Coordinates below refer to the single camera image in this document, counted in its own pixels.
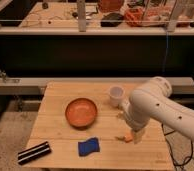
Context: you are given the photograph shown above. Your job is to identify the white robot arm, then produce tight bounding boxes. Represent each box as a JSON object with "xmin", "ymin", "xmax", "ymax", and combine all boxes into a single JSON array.
[{"xmin": 122, "ymin": 77, "xmax": 194, "ymax": 141}]

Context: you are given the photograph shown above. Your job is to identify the translucent plastic cup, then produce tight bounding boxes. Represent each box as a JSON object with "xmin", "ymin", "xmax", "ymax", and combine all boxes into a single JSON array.
[{"xmin": 109, "ymin": 86, "xmax": 124, "ymax": 107}]

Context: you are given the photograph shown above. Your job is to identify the orange bowl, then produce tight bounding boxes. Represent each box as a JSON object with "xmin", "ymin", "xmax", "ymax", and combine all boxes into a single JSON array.
[{"xmin": 65, "ymin": 98, "xmax": 98, "ymax": 128}]

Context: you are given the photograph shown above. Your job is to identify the white plastic bottle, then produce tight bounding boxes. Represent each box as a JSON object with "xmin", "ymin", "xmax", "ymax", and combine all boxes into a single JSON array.
[{"xmin": 119, "ymin": 100, "xmax": 129, "ymax": 114}]

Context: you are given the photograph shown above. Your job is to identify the orange toy carrot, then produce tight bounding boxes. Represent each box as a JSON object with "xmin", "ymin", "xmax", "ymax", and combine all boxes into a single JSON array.
[{"xmin": 116, "ymin": 132, "xmax": 133, "ymax": 143}]

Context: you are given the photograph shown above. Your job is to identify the blue sponge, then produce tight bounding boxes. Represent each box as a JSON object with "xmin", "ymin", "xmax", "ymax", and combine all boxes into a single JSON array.
[{"xmin": 78, "ymin": 137, "xmax": 100, "ymax": 157}]

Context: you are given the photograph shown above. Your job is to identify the black object on bench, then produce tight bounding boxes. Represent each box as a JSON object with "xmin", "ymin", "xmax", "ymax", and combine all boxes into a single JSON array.
[{"xmin": 100, "ymin": 13, "xmax": 124, "ymax": 27}]

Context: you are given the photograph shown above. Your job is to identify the black striped eraser block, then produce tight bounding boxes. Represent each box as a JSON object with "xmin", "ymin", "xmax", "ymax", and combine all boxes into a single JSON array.
[{"xmin": 18, "ymin": 141, "xmax": 52, "ymax": 165}]

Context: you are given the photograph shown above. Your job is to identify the orange tool box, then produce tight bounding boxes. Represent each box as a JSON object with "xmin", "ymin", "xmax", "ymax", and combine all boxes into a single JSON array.
[{"xmin": 124, "ymin": 7, "xmax": 170, "ymax": 27}]

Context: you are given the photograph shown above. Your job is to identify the wooden background workbench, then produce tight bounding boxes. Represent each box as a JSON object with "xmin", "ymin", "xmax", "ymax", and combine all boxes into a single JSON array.
[{"xmin": 20, "ymin": 2, "xmax": 107, "ymax": 29}]

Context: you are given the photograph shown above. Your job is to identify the grey metal rail beam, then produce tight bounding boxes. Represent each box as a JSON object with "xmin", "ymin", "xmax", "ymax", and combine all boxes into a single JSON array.
[{"xmin": 0, "ymin": 77, "xmax": 194, "ymax": 95}]

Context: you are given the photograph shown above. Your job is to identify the white vertical post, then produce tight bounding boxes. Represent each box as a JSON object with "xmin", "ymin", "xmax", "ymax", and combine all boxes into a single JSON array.
[{"xmin": 77, "ymin": 0, "xmax": 86, "ymax": 32}]

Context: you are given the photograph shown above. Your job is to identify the black floor cables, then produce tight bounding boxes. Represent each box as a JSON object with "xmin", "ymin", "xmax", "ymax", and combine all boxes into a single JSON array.
[{"xmin": 161, "ymin": 124, "xmax": 194, "ymax": 171}]

